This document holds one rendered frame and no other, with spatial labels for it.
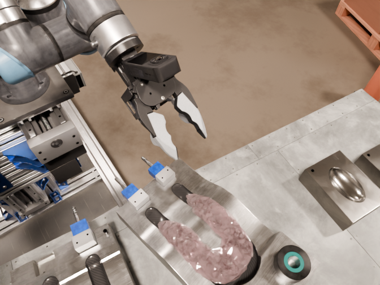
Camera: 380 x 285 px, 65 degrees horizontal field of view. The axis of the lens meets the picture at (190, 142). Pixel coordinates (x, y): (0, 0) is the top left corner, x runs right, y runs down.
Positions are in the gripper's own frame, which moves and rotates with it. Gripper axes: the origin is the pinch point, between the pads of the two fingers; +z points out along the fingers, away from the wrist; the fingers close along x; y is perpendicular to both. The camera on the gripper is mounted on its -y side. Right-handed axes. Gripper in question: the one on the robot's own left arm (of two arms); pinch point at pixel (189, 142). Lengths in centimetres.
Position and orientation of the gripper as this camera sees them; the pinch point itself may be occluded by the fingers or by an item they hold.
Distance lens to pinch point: 53.0
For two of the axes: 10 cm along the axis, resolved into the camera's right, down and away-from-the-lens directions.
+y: -4.1, 1.4, 9.0
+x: -7.3, 5.4, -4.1
